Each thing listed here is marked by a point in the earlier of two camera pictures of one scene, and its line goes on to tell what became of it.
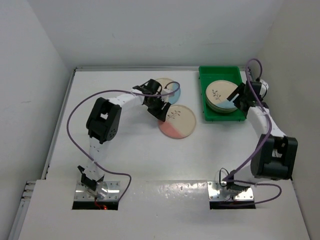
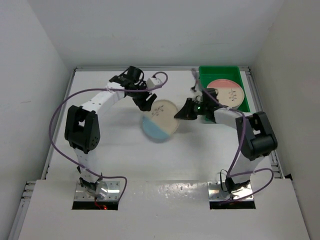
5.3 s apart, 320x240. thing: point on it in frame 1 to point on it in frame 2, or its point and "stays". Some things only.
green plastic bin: x=208 y=74 stays
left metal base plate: x=113 y=193 stays
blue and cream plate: x=170 y=84 to x=159 y=124
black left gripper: x=160 y=113 to x=143 y=104
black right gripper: x=237 y=91 to x=187 y=112
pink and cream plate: x=180 y=122 to x=230 y=93
